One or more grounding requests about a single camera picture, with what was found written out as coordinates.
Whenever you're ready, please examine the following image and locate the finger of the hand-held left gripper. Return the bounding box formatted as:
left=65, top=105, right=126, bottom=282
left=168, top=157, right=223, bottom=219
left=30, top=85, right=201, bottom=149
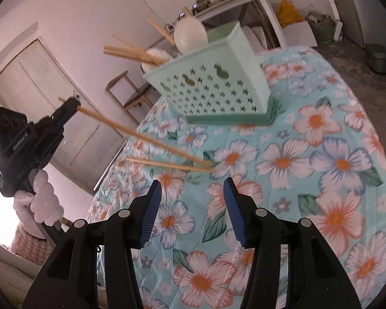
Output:
left=51, top=97, right=81, bottom=125

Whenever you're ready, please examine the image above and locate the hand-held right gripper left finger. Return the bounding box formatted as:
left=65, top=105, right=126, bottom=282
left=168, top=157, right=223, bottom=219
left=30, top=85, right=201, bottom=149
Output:
left=22, top=180, right=163, bottom=309

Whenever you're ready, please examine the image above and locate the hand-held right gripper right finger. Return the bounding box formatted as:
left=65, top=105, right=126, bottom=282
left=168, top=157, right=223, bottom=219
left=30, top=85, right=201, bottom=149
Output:
left=223, top=177, right=363, bottom=309

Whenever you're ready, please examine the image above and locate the wooden chopstick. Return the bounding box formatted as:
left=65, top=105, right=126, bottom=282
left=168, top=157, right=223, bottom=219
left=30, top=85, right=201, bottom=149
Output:
left=112, top=35, right=163, bottom=62
left=147, top=18, right=176, bottom=45
left=104, top=46, right=172, bottom=61
left=104, top=51, right=161, bottom=65
left=125, top=157, right=217, bottom=173
left=58, top=97, right=214, bottom=168

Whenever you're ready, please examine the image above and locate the small white plastic spoon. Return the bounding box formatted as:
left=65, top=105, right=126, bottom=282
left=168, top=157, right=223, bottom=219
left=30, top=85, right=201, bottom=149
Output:
left=141, top=48, right=172, bottom=73

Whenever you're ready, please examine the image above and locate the mint green utensil holder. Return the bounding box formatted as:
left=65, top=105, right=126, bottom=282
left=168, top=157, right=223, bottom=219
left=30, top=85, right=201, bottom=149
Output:
left=142, top=21, right=285, bottom=126

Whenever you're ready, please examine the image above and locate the large white plastic ladle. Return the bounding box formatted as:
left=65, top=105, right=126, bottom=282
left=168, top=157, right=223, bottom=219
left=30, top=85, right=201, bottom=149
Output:
left=174, top=18, right=209, bottom=53

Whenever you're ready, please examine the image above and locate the person's left hand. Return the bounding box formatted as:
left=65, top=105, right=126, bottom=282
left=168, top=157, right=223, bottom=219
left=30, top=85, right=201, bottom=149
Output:
left=13, top=170, right=65, bottom=238

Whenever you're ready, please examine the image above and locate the white panelled door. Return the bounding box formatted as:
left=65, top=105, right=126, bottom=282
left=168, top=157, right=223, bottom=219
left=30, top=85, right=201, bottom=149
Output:
left=0, top=39, right=126, bottom=194

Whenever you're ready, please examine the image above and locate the wooden chair with dark seat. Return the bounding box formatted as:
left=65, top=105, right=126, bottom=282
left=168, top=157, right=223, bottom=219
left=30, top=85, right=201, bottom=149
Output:
left=105, top=71, right=155, bottom=124

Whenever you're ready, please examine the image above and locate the floral light blue blanket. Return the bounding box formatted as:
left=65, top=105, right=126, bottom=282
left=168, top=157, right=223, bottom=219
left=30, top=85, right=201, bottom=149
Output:
left=85, top=46, right=386, bottom=309

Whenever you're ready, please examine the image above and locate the woven basket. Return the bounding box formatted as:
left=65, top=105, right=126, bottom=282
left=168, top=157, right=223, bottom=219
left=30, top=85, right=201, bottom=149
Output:
left=9, top=224, right=56, bottom=264

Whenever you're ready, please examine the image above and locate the white cardboard box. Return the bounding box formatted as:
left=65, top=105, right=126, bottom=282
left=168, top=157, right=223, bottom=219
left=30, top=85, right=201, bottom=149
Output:
left=281, top=19, right=319, bottom=50

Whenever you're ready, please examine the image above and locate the olive green bag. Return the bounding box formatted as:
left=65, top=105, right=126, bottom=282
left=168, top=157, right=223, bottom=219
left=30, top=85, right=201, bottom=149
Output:
left=307, top=13, right=337, bottom=44

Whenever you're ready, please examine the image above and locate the yellow plastic bag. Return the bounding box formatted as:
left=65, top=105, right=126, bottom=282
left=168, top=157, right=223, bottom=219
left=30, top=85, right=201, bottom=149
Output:
left=276, top=0, right=305, bottom=28

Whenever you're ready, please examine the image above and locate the grey metal pot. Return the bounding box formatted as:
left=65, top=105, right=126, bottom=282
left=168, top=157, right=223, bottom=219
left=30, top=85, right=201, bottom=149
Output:
left=367, top=44, right=386, bottom=74

